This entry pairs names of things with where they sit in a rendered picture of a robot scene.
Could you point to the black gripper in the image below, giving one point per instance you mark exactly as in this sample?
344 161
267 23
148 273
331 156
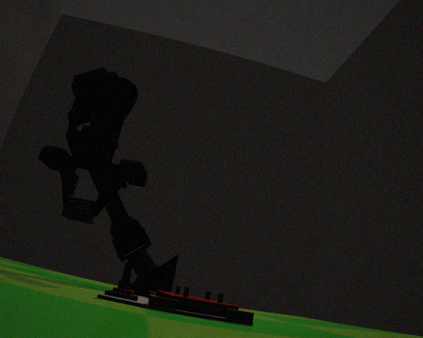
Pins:
115 175

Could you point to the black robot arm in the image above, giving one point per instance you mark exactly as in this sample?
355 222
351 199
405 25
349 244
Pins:
110 98

